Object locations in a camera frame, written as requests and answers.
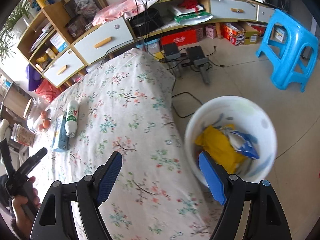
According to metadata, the white wooden cabinet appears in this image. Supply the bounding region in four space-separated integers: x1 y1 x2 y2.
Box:
17 0 274 88

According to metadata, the light blue milk carton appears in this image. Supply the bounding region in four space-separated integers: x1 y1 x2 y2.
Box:
52 112 68 152

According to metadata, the black device on floor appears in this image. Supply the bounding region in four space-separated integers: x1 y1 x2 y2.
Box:
186 46 210 85

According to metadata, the floral tablecloth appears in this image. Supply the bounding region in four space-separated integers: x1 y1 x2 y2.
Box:
28 48 223 240

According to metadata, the colourful snack carton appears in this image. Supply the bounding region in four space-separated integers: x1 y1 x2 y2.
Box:
221 22 259 46

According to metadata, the white green AD bottle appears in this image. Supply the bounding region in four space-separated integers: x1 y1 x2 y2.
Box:
65 100 79 138

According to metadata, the blue plastic stool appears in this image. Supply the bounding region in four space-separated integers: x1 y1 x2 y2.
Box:
255 9 319 93

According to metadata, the plastic jar of snacks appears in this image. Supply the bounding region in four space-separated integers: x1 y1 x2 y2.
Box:
11 124 35 147

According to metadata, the yellow snack bag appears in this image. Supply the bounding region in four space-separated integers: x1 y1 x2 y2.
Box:
195 126 248 174

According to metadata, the glass jar with oranges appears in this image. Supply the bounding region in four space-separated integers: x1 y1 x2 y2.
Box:
23 98 51 135

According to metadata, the left hand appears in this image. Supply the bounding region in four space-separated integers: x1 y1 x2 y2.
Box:
10 175 41 240

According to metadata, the blue white wrapper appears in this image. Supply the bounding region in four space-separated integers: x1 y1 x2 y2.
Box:
220 127 260 159

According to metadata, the red cardboard box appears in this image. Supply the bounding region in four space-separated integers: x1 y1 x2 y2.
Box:
160 29 197 47

